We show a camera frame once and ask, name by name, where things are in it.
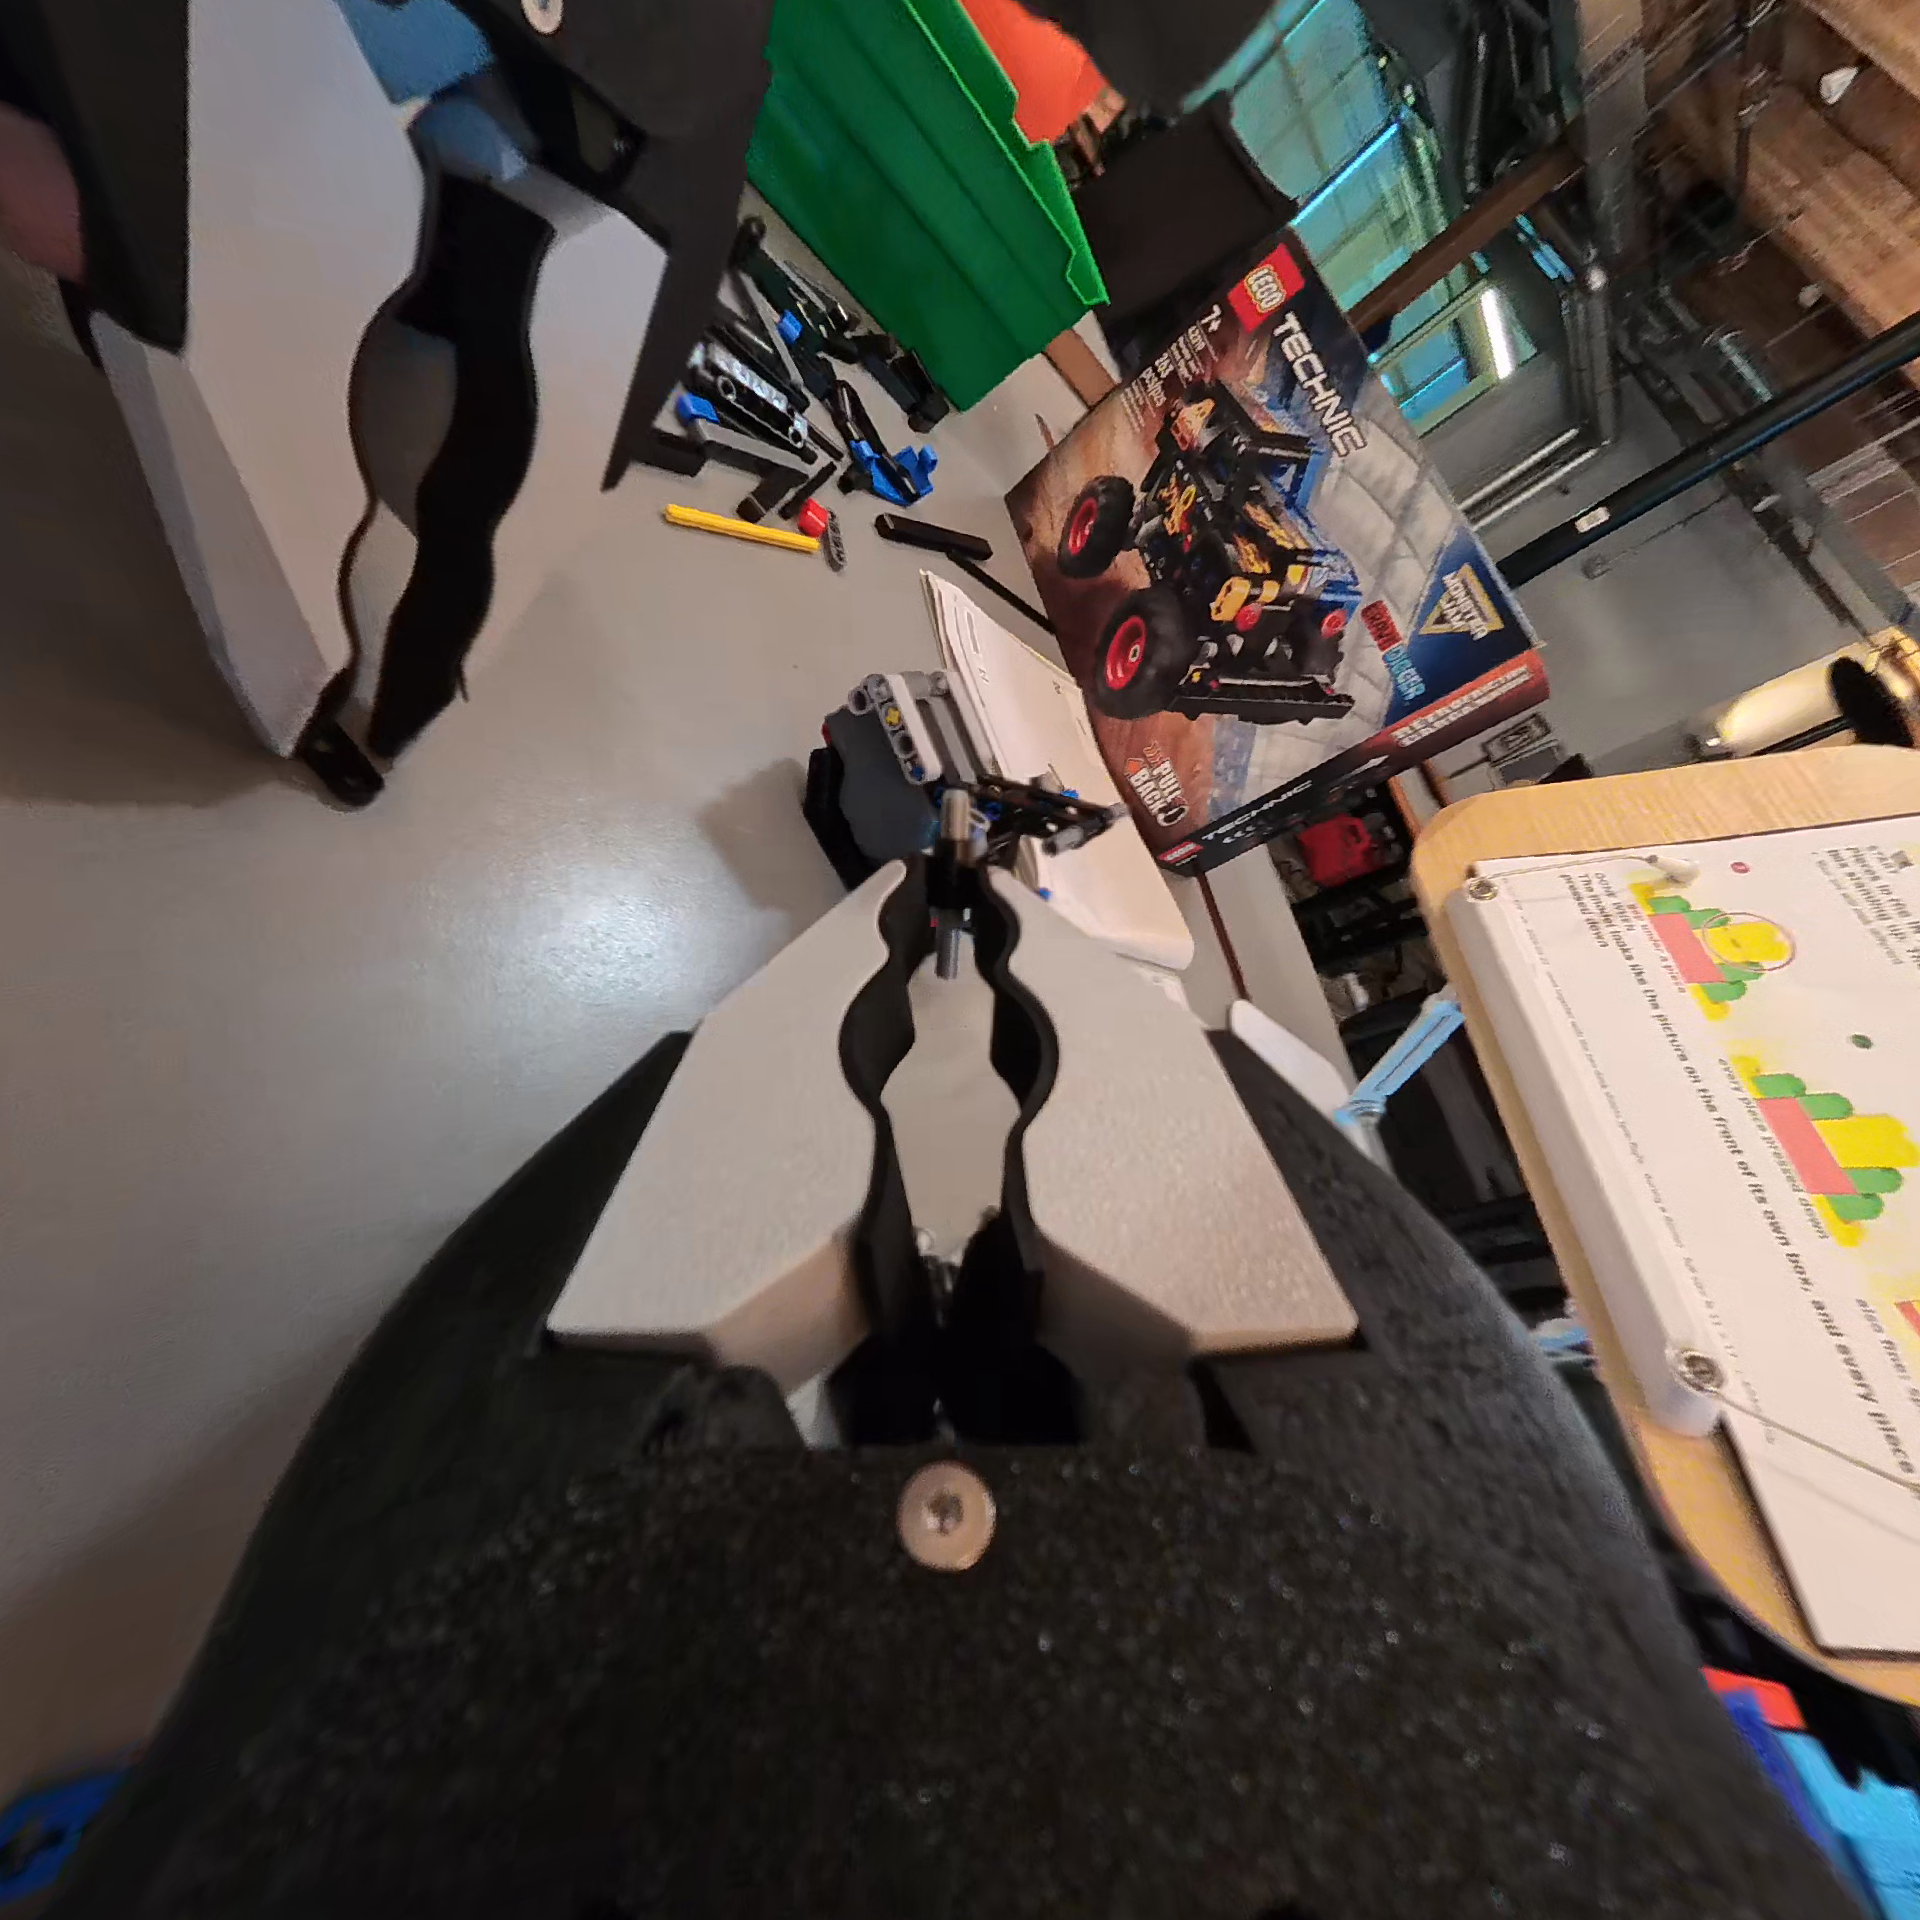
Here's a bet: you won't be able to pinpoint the partly built lego truck chassis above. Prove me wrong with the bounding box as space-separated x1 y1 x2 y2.
801 669 1126 909

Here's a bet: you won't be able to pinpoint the yellow lego axle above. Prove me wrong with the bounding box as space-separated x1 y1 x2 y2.
662 503 825 559

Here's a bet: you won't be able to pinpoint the long thin black axle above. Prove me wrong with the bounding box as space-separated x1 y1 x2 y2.
949 555 1058 633

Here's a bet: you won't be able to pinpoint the white instruction booklet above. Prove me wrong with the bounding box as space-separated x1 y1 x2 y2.
918 570 1199 975

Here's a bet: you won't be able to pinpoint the lego set box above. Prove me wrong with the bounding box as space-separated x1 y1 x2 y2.
1001 225 1553 880

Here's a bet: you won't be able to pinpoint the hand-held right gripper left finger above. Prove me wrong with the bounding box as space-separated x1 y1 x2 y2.
543 859 932 1396

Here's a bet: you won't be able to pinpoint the green plastic bin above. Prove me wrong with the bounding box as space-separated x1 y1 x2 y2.
742 0 1112 415

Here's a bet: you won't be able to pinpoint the small black lego connector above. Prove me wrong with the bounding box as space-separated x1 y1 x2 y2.
292 720 388 811

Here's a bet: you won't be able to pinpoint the orange plastic bin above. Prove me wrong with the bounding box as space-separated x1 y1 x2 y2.
959 0 1119 144

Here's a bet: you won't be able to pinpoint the pile of lego beams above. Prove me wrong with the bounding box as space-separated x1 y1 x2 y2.
645 218 961 528

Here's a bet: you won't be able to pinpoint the white document stand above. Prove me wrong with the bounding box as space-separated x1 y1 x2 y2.
1228 991 1465 1144

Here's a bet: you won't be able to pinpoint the laminated instruction sheet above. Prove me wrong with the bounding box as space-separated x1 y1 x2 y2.
1446 810 1920 1660

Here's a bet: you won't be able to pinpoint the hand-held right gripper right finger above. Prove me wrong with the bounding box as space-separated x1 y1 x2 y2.
976 873 1362 1389

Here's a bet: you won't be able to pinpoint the person's left hand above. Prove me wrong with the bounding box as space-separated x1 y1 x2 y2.
0 107 85 283

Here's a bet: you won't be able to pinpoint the black lego connector grey axles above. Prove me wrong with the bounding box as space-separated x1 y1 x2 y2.
921 780 998 986

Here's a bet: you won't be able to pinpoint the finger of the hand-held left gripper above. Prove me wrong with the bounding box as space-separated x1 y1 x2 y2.
86 0 442 760
367 164 669 760

